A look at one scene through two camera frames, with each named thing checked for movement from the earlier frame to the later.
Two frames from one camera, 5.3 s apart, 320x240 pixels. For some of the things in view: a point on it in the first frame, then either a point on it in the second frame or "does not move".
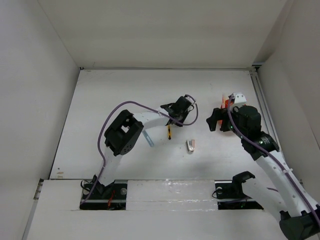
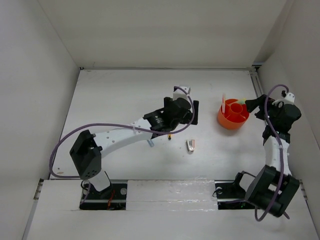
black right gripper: x=218 y=114 -> x=252 y=104
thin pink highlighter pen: x=223 y=101 does not move
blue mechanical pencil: x=148 y=139 does not move
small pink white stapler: x=190 y=146 does not move
